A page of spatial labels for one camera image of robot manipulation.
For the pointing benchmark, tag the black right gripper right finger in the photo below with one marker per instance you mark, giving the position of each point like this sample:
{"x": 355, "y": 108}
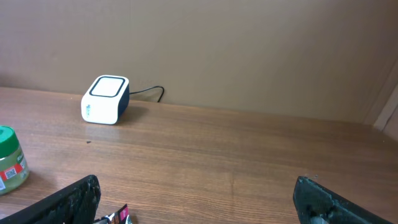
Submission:
{"x": 316, "y": 204}

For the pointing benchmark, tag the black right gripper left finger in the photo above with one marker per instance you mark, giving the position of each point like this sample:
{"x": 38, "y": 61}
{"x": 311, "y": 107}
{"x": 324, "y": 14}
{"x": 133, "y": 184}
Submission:
{"x": 75, "y": 204}

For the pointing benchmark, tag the black hex wrench set pack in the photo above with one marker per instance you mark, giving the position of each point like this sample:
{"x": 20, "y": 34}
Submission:
{"x": 122, "y": 216}

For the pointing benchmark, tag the white barcode scanner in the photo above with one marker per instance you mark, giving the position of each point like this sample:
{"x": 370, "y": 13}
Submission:
{"x": 106, "y": 100}

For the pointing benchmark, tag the green lid jar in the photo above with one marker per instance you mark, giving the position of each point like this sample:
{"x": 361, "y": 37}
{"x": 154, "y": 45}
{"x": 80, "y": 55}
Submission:
{"x": 14, "y": 168}

